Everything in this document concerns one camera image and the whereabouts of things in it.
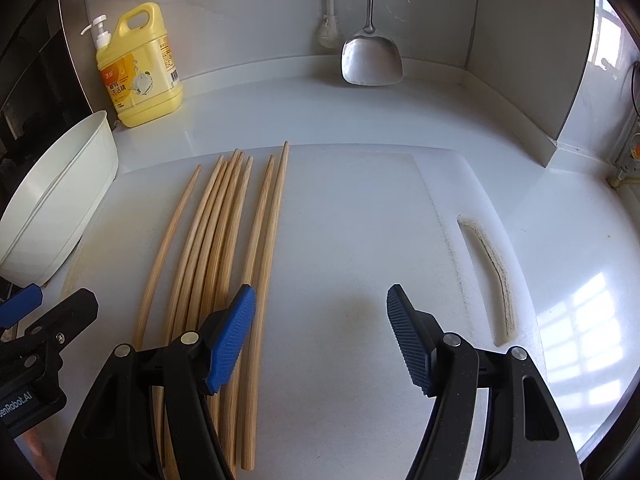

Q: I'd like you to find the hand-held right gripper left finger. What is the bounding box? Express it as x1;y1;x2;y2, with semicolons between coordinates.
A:
56;284;257;480

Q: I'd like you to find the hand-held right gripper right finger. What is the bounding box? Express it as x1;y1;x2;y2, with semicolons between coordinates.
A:
386;284;585;480

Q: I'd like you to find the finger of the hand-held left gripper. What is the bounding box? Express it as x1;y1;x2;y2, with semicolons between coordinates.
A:
22;287;99;356
0;284;44;331

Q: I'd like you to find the white plastic bowl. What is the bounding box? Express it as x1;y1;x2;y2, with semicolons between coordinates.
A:
0;110;120;288

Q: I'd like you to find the bunch of wooden chopsticks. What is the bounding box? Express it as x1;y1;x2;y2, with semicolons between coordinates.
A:
134;149;253;480

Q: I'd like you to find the long wooden chopstick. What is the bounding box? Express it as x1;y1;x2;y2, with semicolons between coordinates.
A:
241;141;291;471

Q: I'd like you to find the white plastic cutting board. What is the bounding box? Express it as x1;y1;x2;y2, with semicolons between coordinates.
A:
60;144;543;480

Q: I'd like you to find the black range hood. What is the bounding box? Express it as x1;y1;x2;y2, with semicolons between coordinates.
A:
0;0;96;171

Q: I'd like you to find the yellow detergent pump bottle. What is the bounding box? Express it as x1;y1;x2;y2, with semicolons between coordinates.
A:
81;2;184;129

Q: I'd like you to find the metal spatula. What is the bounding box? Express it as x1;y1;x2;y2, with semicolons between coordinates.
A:
341;0;404;86

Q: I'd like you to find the white dish brush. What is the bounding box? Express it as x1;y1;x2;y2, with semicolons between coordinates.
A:
315;0;342;50

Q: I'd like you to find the window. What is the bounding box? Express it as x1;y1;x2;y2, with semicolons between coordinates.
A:
592;0;632;96

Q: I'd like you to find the wall power socket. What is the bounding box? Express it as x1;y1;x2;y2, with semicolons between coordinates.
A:
612;120;640;191

